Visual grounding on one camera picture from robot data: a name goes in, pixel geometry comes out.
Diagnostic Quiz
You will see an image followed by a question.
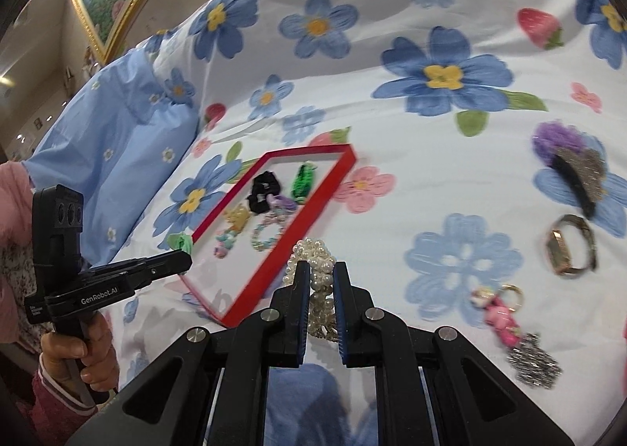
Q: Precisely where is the gold wristwatch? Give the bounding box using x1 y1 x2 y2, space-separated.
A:
545 213 599 278

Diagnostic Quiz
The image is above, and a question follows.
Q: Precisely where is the person's left hand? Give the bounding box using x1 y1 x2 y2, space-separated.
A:
39 311 118 398

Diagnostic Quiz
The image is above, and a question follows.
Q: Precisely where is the silver chain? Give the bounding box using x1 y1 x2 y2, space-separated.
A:
507 332 564 388

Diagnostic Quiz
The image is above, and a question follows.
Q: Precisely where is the pearl bracelet with flower charm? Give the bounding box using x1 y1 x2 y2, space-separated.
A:
286 237 344 343

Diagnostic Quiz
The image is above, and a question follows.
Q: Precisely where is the person's left forearm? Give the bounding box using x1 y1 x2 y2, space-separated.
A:
29 360 118 446

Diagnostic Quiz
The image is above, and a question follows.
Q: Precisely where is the yellow hair claw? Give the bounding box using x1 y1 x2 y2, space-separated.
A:
224 205 253 234

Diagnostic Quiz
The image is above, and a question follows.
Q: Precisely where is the pastel bead bracelet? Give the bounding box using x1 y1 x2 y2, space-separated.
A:
250 211 290 253

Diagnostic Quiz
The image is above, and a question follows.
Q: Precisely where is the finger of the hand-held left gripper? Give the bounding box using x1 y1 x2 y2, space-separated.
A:
122 250 193 287

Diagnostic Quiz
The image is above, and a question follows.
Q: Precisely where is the dark green hair tie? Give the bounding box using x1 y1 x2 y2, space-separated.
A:
291 161 319 204

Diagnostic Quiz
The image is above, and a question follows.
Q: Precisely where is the purple scrunchie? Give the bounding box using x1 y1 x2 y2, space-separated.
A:
531 120 589 168

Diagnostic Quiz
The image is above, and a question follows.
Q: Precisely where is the light blue pillow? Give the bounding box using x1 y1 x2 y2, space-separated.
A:
22 52 201 271

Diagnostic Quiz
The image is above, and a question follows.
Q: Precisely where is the colourful bead hair tie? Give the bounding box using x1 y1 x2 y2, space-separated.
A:
213 228 241 258

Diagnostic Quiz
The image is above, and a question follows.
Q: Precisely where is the pink figure keychain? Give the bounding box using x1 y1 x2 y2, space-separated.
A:
470 283 525 349

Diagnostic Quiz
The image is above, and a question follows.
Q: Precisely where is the glitter hair claw clip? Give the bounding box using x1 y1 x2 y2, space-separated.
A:
551 147 608 219

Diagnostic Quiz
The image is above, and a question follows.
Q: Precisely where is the red jewelry tray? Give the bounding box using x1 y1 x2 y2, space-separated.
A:
179 143 357 328

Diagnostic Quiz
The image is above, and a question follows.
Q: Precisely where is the person's pink floral clothing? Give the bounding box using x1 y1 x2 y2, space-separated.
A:
0 159 54 354

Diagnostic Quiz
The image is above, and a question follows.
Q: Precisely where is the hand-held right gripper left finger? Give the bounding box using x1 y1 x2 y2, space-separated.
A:
63 262 314 446

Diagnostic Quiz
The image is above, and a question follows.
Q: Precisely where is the black scrunchie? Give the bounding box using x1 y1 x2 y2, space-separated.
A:
246 171 282 214

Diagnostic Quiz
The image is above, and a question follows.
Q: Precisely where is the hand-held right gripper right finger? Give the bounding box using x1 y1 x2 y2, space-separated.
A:
333 261 576 446

